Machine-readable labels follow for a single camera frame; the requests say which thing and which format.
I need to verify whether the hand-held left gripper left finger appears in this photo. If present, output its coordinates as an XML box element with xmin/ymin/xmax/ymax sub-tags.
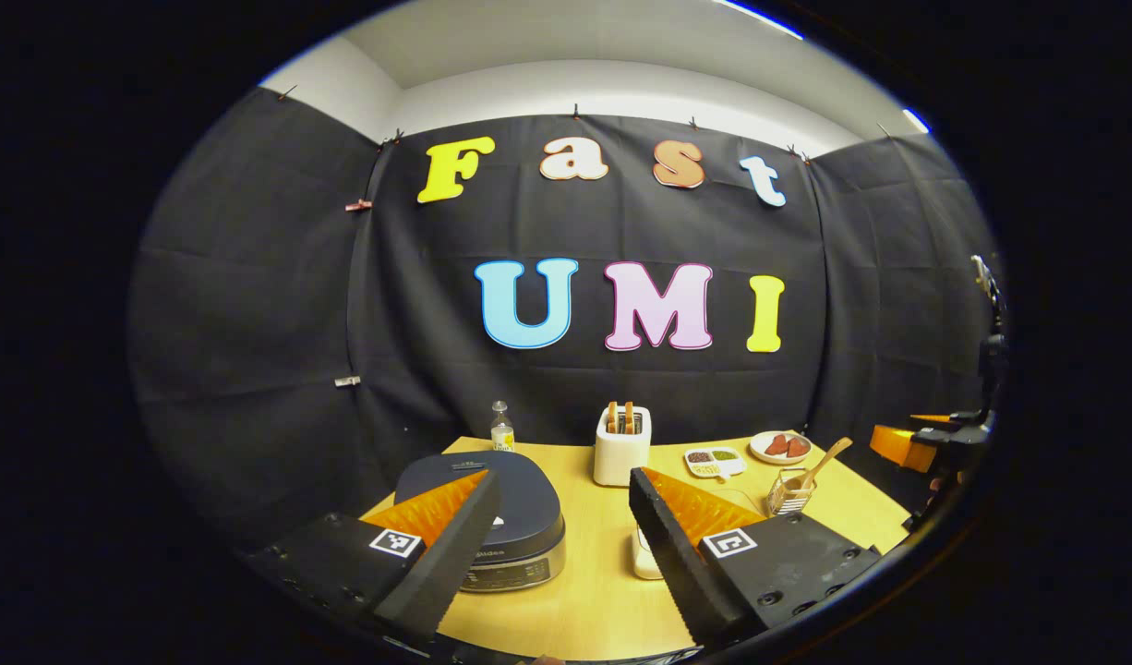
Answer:
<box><xmin>243</xmin><ymin>468</ymin><xmax>502</xmax><ymax>647</ymax></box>

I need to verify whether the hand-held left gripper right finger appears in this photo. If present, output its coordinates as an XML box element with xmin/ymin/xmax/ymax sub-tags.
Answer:
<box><xmin>629</xmin><ymin>466</ymin><xmax>883</xmax><ymax>647</ymax></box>

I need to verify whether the white rice container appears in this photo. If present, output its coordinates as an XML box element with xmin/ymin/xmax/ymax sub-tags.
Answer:
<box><xmin>631</xmin><ymin>525</ymin><xmax>668</xmax><ymax>581</ymax></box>

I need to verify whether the wooden spoon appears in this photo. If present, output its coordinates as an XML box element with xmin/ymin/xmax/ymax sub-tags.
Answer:
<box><xmin>792</xmin><ymin>437</ymin><xmax>854</xmax><ymax>495</ymax></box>

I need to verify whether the black rice cooker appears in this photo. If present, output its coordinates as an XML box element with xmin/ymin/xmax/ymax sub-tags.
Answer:
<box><xmin>393</xmin><ymin>451</ymin><xmax>567</xmax><ymax>594</ymax></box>

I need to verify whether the white divided bean dish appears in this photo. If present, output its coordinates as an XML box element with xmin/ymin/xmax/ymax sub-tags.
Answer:
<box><xmin>683</xmin><ymin>446</ymin><xmax>747</xmax><ymax>479</ymax></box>

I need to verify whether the white toaster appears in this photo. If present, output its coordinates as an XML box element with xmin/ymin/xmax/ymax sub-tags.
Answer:
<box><xmin>594</xmin><ymin>405</ymin><xmax>653</xmax><ymax>488</ymax></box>

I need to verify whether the white round plate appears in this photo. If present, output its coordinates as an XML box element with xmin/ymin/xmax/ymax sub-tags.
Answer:
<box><xmin>749</xmin><ymin>430</ymin><xmax>813</xmax><ymax>466</ymax></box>

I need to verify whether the black backdrop cloth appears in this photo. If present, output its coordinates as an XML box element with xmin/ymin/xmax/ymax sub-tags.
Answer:
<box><xmin>127</xmin><ymin>88</ymin><xmax>1006</xmax><ymax>546</ymax></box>

